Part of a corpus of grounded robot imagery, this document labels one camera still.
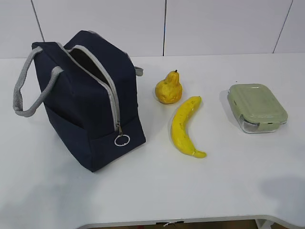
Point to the green lidded glass container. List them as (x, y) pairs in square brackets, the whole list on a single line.
[(256, 108)]

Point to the yellow banana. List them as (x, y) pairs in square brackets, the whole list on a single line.
[(179, 134)]

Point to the navy blue lunch bag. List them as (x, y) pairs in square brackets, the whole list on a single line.
[(89, 91)]

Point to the yellow pear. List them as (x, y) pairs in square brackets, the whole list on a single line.
[(169, 90)]

